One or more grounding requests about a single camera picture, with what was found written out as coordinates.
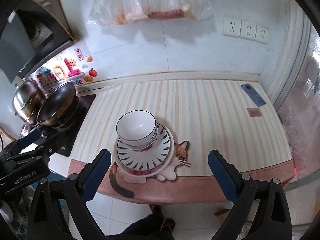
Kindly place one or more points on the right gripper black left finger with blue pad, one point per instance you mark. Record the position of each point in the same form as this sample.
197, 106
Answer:
46, 219

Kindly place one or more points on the blue smartphone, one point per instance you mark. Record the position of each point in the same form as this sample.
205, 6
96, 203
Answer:
253, 95

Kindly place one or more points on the black range hood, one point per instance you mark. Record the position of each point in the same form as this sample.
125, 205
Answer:
31, 38

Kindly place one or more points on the white plate grey flower print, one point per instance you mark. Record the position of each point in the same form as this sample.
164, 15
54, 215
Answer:
154, 171

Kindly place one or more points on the white bowl dark rim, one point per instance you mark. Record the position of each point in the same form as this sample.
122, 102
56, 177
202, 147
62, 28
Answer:
136, 117

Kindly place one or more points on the triple white wall socket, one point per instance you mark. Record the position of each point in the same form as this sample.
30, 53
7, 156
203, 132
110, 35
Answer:
246, 30

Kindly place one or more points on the white bowl red roses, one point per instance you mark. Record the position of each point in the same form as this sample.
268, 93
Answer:
142, 148

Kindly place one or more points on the striped table mat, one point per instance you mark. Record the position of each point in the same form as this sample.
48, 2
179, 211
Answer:
210, 114

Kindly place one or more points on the white bowl blue hearts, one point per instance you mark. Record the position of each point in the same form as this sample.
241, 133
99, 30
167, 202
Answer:
139, 135

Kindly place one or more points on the steel pot with lid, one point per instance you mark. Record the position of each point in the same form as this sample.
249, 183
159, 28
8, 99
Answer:
27, 102

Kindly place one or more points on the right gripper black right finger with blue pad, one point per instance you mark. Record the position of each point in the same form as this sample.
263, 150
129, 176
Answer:
272, 219

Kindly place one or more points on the dark frying pan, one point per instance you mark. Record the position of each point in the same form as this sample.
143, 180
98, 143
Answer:
55, 106

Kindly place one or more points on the knitted cat shaped mat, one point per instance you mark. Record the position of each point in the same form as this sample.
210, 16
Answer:
180, 158

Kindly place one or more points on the plastic bag with food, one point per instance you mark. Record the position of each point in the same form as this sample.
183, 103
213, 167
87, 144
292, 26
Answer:
190, 10

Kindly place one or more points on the colourful wall sticker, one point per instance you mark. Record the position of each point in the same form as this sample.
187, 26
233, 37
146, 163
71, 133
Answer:
71, 65

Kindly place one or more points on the small brown card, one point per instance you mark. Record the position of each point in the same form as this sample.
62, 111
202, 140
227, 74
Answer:
254, 112

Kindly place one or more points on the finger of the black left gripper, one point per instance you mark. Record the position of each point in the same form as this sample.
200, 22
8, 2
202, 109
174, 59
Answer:
29, 139

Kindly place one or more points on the white plate blue leaf pattern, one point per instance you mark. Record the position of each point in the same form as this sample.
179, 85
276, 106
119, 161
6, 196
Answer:
148, 159

